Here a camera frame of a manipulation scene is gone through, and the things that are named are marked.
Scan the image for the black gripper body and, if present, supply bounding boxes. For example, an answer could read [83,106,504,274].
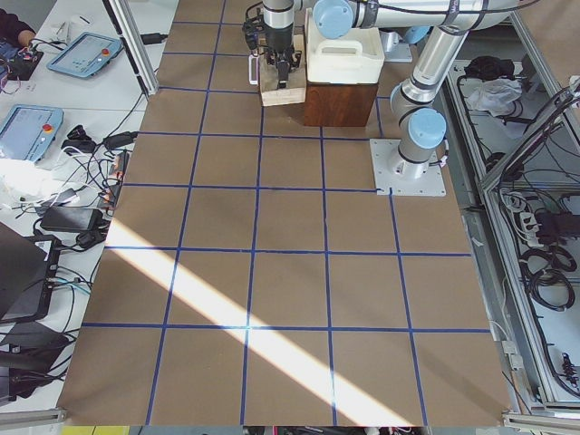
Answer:
[265,25,294,57]

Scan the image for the black scissors orange pivot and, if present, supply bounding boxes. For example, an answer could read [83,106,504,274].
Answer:
[273,47,302,89]

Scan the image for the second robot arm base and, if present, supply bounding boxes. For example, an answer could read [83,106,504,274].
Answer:
[379,26,431,63]

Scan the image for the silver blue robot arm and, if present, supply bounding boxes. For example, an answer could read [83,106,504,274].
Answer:
[244,1,518,179]

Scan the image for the white plastic storage bin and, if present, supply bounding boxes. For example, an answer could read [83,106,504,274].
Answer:
[305,8,384,84]

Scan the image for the dark brown wooden cabinet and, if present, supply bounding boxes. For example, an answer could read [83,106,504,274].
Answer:
[304,82,379,127]

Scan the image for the upper blue teach pendant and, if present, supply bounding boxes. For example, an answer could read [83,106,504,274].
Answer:
[47,32,123,79]

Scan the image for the blue teach pendant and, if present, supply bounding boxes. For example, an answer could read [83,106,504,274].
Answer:
[1,104,63,163]
[47,32,123,79]

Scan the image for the white crumpled cloth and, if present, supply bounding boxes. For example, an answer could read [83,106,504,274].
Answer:
[466,78,522,117]

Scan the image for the lower blue teach pendant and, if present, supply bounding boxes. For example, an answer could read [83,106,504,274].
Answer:
[1,104,63,163]

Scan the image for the black laptop power brick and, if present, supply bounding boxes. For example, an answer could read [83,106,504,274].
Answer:
[40,207,102,233]

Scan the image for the white power strip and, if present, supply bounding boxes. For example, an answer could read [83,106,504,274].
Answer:
[518,211,543,247]

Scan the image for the black monitor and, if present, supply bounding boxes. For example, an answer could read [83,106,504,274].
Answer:
[1,224,62,324]

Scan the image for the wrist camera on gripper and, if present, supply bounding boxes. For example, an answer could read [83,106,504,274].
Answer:
[242,14,265,55]

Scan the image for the aluminium frame post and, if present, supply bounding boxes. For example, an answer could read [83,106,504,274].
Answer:
[102,0,159,97]

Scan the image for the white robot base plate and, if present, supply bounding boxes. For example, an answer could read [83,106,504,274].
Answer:
[370,139,447,198]

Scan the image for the black cable coil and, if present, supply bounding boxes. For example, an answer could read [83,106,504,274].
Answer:
[527,269,576,314]

